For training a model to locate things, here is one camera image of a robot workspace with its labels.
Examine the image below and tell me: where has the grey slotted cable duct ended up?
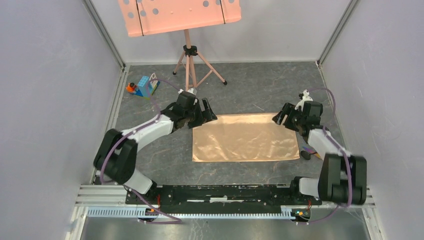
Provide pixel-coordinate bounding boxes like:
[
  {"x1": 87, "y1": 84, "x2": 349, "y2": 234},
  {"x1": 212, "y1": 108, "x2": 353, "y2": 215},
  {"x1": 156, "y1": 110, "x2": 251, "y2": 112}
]
[{"x1": 86, "y1": 206, "x2": 309, "y2": 221}]

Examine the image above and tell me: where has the peach satin napkin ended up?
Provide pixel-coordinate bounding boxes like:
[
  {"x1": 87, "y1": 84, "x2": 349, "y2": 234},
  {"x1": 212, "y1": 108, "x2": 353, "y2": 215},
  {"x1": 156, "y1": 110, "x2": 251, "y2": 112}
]
[{"x1": 192, "y1": 112, "x2": 300, "y2": 163}]

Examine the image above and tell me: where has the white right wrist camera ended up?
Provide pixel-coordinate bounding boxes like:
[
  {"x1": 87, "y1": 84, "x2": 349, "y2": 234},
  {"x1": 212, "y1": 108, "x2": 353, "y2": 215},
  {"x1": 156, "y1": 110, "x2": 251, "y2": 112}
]
[{"x1": 295, "y1": 89, "x2": 313, "y2": 111}]

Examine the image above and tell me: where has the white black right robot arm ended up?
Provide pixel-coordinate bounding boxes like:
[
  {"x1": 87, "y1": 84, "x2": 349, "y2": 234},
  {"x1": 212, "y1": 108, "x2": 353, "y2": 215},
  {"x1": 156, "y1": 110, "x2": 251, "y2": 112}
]
[{"x1": 272, "y1": 101, "x2": 367, "y2": 206}]

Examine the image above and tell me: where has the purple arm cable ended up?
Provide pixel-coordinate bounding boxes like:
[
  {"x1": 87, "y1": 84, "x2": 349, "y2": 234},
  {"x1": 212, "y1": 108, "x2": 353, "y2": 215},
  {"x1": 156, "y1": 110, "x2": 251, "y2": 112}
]
[
  {"x1": 293, "y1": 87, "x2": 354, "y2": 226},
  {"x1": 99, "y1": 78, "x2": 183, "y2": 225}
]

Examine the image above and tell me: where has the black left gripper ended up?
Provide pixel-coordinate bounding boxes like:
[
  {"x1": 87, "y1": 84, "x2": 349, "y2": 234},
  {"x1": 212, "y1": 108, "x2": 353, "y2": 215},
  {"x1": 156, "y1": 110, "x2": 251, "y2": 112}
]
[{"x1": 184, "y1": 98, "x2": 217, "y2": 129}]

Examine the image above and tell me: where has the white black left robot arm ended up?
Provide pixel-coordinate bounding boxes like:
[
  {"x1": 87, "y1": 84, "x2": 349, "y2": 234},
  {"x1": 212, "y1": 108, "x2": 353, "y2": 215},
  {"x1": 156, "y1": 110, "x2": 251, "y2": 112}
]
[{"x1": 93, "y1": 91, "x2": 218, "y2": 204}]

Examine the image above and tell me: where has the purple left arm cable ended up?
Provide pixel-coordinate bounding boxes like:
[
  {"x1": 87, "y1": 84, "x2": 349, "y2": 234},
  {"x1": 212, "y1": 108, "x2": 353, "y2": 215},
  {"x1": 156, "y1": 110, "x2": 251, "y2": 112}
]
[{"x1": 99, "y1": 78, "x2": 183, "y2": 225}]

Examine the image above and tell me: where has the black handled utensil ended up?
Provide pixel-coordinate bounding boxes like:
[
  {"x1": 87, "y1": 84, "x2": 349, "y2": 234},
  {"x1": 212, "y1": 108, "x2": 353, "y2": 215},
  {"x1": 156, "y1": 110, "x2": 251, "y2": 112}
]
[{"x1": 300, "y1": 147, "x2": 321, "y2": 161}]

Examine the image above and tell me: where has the aluminium frame rail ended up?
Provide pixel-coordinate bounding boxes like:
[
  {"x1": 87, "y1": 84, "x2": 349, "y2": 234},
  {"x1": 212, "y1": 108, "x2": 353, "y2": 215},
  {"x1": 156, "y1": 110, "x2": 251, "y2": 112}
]
[{"x1": 75, "y1": 185, "x2": 127, "y2": 207}]

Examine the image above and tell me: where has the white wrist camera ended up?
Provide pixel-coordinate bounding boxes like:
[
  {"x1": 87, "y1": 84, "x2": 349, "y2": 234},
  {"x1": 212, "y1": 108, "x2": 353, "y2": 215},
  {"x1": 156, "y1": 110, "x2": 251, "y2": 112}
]
[
  {"x1": 178, "y1": 87, "x2": 198, "y2": 96},
  {"x1": 295, "y1": 89, "x2": 313, "y2": 111}
]

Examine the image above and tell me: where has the colourful toy brick house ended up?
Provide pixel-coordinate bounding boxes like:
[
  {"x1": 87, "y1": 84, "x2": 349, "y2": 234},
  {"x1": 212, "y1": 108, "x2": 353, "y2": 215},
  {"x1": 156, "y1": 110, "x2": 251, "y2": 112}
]
[{"x1": 134, "y1": 72, "x2": 161, "y2": 99}]

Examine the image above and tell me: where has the orange toy figure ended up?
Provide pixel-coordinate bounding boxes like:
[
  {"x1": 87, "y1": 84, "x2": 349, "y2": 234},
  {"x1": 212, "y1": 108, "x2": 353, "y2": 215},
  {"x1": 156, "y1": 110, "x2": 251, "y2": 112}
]
[{"x1": 125, "y1": 82, "x2": 137, "y2": 94}]

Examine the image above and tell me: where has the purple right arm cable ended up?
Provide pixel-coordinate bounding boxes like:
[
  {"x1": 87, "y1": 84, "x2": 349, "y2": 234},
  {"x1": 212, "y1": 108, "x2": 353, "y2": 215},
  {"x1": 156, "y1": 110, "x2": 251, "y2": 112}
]
[{"x1": 293, "y1": 87, "x2": 354, "y2": 226}]

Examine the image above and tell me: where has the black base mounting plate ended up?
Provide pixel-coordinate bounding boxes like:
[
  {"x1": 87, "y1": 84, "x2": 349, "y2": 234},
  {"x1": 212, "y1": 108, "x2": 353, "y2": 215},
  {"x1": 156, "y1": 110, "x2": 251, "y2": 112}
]
[{"x1": 143, "y1": 184, "x2": 323, "y2": 214}]

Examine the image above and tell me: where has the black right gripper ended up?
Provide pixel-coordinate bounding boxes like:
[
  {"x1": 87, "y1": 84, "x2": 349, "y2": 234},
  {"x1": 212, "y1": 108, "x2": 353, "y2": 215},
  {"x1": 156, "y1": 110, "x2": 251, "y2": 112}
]
[{"x1": 272, "y1": 102, "x2": 306, "y2": 132}]

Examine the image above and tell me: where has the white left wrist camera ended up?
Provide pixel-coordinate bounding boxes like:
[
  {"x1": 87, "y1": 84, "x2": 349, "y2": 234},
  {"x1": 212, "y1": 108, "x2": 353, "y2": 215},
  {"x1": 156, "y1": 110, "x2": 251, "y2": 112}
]
[{"x1": 178, "y1": 87, "x2": 198, "y2": 96}]

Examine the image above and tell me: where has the pink music stand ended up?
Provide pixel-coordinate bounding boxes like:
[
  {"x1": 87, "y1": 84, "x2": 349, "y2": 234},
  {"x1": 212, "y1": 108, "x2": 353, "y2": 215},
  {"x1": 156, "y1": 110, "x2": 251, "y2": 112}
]
[{"x1": 117, "y1": 0, "x2": 242, "y2": 90}]

